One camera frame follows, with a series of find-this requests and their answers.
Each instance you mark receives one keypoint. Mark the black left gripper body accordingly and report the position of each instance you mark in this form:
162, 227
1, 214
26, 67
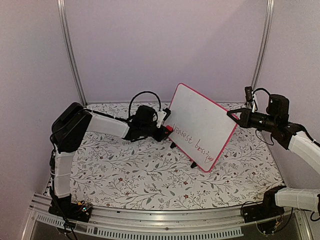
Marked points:
158, 137

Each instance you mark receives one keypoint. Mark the left aluminium frame post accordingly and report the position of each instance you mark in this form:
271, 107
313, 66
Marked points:
69, 50

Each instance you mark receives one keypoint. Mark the red whiteboard eraser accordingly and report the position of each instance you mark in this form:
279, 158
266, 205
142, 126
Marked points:
169, 128

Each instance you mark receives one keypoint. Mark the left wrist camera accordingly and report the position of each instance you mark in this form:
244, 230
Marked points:
162, 115

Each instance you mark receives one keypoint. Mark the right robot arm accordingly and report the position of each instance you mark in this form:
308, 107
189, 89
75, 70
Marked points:
291, 136

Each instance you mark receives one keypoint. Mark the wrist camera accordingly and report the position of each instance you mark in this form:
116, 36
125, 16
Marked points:
162, 115
250, 98

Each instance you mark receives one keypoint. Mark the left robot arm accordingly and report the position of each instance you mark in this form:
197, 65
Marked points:
68, 131

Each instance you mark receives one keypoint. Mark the right aluminium frame post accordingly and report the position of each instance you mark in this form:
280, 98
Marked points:
270, 5

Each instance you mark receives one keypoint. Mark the aluminium frame post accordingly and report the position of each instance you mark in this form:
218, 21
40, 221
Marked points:
69, 50
270, 5

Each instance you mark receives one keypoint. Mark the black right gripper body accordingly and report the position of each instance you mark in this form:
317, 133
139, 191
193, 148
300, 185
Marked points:
249, 124

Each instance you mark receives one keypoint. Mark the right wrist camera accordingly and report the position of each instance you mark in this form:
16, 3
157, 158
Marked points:
250, 98

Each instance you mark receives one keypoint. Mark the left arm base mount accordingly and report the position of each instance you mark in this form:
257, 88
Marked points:
70, 210

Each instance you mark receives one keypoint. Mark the front aluminium rail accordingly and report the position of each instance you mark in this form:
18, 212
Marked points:
107, 223

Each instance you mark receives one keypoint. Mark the black whiteboard stand foot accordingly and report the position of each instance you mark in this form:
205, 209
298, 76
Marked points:
173, 145

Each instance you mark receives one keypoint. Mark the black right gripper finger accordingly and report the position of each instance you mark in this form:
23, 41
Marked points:
234, 117
235, 111

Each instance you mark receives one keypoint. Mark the floral patterned table mat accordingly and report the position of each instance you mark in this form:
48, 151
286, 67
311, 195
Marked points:
149, 175

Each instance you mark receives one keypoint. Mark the pink framed whiteboard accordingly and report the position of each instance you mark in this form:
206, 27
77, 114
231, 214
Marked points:
201, 127

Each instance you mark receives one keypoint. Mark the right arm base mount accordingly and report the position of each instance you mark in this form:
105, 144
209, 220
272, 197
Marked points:
260, 211

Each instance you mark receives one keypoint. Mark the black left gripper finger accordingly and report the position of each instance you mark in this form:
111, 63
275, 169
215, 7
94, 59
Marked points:
165, 127
166, 135

